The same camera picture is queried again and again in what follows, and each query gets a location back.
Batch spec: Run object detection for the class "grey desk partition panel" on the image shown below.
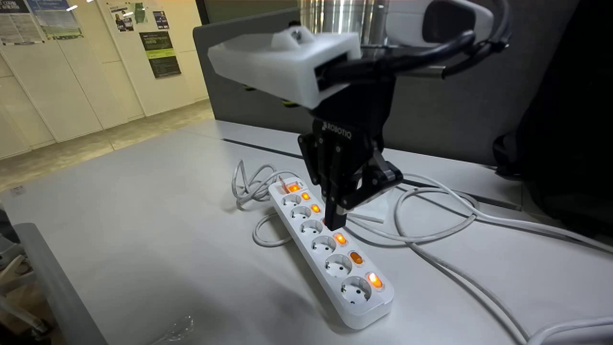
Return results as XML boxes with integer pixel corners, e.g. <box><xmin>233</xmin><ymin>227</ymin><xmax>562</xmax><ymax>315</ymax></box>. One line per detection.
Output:
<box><xmin>191</xmin><ymin>3</ymin><xmax>580</xmax><ymax>168</ymax></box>

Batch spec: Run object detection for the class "white paper label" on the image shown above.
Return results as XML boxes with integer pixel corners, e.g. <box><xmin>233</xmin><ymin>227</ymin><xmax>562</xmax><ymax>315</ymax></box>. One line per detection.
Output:
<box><xmin>346</xmin><ymin>189</ymin><xmax>398</xmax><ymax>225</ymax></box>

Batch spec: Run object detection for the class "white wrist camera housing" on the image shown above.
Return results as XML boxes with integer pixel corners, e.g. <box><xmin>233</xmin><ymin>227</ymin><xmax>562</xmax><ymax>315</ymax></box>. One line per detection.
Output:
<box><xmin>206</xmin><ymin>24</ymin><xmax>363</xmax><ymax>110</ymax></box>

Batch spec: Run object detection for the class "grey text wall poster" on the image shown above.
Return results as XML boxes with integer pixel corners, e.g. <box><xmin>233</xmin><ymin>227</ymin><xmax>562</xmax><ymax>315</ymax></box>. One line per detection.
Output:
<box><xmin>0</xmin><ymin>0</ymin><xmax>34</xmax><ymax>45</ymax></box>

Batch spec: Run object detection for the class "clear plastic spoon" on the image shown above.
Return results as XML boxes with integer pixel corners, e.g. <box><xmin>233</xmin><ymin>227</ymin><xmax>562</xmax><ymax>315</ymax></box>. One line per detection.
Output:
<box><xmin>150</xmin><ymin>310</ymin><xmax>200</xmax><ymax>345</ymax></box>

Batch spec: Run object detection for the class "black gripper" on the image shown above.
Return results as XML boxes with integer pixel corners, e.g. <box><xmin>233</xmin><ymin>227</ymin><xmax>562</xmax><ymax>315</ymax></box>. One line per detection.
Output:
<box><xmin>294</xmin><ymin>72</ymin><xmax>405</xmax><ymax>231</ymax></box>

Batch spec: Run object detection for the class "small dark photo sheet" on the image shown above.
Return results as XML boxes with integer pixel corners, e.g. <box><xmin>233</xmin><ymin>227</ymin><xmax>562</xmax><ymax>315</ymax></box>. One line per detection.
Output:
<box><xmin>150</xmin><ymin>9</ymin><xmax>171</xmax><ymax>30</ymax></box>
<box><xmin>110</xmin><ymin>5</ymin><xmax>137</xmax><ymax>34</ymax></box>

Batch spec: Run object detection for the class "white multi-socket power strip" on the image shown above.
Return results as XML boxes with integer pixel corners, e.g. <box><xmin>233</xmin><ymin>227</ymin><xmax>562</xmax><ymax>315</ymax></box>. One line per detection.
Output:
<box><xmin>265</xmin><ymin>177</ymin><xmax>396</xmax><ymax>331</ymax></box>

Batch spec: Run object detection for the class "dark green wall poster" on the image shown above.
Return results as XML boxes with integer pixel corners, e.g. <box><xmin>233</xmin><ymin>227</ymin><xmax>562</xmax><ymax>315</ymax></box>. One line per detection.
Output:
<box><xmin>137</xmin><ymin>28</ymin><xmax>183</xmax><ymax>80</ymax></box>

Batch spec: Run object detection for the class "white power cord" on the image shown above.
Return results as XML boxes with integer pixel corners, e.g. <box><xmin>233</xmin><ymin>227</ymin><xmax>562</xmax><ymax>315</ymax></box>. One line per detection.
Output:
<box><xmin>229</xmin><ymin>158</ymin><xmax>613</xmax><ymax>345</ymax></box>

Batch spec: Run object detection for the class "blue white wall poster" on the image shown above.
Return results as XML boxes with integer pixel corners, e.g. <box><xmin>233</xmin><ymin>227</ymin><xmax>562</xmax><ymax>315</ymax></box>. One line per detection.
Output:
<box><xmin>24</xmin><ymin>0</ymin><xmax>83</xmax><ymax>41</ymax></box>

